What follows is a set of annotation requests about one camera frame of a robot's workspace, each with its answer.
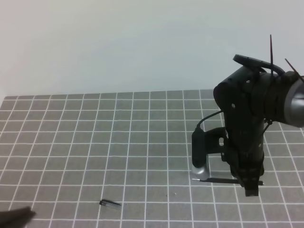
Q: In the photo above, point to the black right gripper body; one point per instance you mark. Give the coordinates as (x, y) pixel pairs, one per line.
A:
(240, 143)

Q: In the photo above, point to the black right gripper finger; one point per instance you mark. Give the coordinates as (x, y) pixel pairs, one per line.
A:
(251, 188)

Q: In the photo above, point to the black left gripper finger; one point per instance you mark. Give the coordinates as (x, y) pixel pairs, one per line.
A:
(17, 218)

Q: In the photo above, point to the black pen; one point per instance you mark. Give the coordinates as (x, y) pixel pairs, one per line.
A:
(219, 180)

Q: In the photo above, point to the clear pen cap black clip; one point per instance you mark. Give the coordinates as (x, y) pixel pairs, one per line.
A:
(106, 202)

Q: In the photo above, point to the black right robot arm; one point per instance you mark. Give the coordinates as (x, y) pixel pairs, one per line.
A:
(250, 98)

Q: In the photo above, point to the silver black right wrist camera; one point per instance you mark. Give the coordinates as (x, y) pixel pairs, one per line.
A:
(200, 163)

